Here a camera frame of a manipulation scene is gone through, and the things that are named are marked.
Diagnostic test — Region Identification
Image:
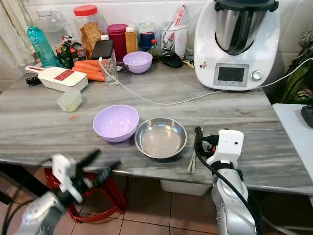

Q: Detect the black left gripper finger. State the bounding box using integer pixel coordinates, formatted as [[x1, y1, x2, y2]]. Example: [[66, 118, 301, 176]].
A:
[[97, 161, 122, 188], [80, 149, 101, 170]]

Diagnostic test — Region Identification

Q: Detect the red plastic stool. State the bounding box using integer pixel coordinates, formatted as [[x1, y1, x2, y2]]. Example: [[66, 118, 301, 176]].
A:
[[44, 168, 129, 224]]

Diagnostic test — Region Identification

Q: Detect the stainless steel dish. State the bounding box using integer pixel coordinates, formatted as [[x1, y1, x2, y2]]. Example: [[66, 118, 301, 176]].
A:
[[134, 117, 188, 159]]

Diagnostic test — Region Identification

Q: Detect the large lilac plastic bowl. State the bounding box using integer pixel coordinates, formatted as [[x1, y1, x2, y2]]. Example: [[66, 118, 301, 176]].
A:
[[93, 104, 140, 143]]

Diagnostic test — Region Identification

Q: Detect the white plastic bin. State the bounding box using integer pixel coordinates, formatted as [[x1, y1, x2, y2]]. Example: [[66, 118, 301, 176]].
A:
[[159, 179, 213, 197]]

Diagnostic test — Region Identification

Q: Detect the small pale green lidded container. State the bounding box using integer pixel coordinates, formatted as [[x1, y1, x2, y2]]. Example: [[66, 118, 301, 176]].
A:
[[57, 90, 83, 113]]

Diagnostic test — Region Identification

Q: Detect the dark table leg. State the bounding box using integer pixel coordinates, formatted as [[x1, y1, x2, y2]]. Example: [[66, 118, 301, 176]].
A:
[[0, 163, 50, 198]]

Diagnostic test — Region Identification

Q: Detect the white side table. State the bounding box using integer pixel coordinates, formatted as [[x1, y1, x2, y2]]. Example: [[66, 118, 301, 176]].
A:
[[272, 103, 313, 196]]

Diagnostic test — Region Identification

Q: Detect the orange carrot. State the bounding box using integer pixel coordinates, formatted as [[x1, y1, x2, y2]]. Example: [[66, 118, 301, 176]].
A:
[[72, 60, 102, 72], [78, 70, 105, 82]]

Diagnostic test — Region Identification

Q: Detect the white food processor machine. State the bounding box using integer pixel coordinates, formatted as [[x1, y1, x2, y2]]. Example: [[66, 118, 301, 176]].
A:
[[194, 0, 283, 92]]

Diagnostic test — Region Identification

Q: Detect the clear drinking glass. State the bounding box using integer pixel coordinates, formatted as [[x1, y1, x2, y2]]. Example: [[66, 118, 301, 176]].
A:
[[100, 57, 119, 87]]

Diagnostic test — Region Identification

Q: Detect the white mandoline slicer red label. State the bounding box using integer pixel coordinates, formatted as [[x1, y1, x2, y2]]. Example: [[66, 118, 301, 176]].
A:
[[24, 65, 89, 93]]

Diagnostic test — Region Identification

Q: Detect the small lilac plastic bowl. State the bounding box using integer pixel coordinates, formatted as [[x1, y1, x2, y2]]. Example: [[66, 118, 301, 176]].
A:
[[123, 51, 154, 74]]

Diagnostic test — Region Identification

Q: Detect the clear plastic utensil container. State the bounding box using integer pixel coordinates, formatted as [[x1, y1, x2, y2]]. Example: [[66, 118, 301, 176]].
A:
[[159, 23, 188, 58]]

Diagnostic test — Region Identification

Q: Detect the black device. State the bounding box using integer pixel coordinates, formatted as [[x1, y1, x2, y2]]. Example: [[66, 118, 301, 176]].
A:
[[301, 105, 313, 129]]

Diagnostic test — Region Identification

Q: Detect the green food packet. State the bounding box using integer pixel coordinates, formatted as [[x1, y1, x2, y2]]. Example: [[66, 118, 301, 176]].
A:
[[56, 37, 85, 69]]

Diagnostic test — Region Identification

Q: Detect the green bag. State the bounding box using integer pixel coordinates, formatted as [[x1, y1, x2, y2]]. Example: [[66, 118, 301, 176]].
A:
[[271, 24, 313, 104]]

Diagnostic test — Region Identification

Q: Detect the blue jar clear lid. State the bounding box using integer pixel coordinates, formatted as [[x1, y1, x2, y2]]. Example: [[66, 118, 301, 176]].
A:
[[137, 22, 158, 51]]

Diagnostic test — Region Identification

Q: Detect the black smartphone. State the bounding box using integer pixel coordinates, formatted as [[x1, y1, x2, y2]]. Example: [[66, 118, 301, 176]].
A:
[[91, 39, 113, 60]]

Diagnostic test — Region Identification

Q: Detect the orange sauce bottle white cap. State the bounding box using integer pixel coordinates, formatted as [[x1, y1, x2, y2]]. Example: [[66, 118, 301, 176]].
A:
[[125, 25, 137, 54]]

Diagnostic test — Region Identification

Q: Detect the red white wrapped packet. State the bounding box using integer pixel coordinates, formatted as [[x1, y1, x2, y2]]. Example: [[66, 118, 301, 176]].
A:
[[164, 5, 187, 41]]

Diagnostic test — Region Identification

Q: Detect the magenta plastic canister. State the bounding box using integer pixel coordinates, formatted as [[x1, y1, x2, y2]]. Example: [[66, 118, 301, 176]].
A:
[[107, 23, 129, 62]]

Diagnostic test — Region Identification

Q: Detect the teal plastic bottle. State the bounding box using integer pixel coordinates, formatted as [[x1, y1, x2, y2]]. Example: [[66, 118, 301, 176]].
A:
[[27, 25, 59, 68]]

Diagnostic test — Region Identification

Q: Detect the clear jar red lid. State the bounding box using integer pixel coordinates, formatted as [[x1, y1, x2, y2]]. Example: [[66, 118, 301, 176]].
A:
[[73, 4, 107, 57]]

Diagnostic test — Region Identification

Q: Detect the clear plastic water jug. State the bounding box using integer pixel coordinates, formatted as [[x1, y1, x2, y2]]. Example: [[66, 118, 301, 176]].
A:
[[33, 7, 69, 47]]

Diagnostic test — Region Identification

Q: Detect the cream curtain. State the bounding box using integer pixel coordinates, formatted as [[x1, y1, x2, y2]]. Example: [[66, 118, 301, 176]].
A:
[[0, 0, 36, 68]]

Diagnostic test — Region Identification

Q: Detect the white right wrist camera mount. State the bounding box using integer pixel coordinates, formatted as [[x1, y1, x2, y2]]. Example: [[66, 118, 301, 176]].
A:
[[206, 129, 245, 170]]

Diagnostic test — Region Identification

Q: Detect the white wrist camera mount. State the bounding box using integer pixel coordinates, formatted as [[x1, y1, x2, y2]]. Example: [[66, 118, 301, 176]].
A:
[[206, 129, 245, 170], [51, 153, 84, 203]]

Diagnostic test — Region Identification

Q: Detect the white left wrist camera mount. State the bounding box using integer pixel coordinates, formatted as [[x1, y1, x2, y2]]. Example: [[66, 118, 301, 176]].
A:
[[51, 153, 84, 203]]

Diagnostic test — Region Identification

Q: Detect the white charging cable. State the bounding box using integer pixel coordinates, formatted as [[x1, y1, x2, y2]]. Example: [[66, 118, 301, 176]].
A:
[[99, 58, 313, 106]]

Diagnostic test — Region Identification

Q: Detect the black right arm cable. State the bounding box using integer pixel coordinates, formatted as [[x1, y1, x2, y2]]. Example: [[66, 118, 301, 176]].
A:
[[195, 141, 264, 235]]

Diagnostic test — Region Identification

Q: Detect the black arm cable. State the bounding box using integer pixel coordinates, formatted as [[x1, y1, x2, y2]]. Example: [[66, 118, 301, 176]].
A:
[[195, 141, 264, 235], [1, 158, 54, 235]]

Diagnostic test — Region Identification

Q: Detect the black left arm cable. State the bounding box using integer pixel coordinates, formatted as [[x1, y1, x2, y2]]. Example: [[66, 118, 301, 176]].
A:
[[1, 158, 54, 235]]

